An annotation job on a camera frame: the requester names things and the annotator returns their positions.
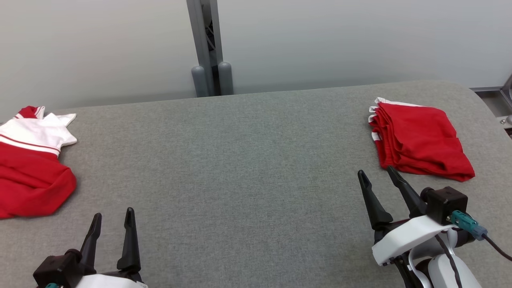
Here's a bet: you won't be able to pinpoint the grey partition post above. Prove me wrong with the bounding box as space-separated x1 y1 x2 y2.
186 0 224 96

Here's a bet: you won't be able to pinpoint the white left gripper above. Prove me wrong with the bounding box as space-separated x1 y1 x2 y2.
76 207 148 288

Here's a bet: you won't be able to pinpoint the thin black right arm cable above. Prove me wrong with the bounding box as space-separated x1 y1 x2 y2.
481 234 512 261

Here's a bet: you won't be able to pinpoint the red shorts with white stripe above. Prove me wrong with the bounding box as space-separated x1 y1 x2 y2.
368 97 476 182

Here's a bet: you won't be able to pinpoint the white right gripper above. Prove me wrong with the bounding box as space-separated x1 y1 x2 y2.
357 166 456 267

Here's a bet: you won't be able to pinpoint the teal right camera connector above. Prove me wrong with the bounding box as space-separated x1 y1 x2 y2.
447 210 488 240

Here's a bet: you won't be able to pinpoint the grey metal frame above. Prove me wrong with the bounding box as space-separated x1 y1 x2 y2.
470 74 512 138

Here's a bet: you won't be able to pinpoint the grey cylindrical post foot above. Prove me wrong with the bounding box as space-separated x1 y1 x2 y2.
218 61 234 96
191 66 209 98

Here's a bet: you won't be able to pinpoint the red jersey with white sleeves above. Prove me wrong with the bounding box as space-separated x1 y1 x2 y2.
0 106 77 219

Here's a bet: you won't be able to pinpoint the grey fabric sofa seat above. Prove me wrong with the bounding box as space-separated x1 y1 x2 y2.
0 80 512 288

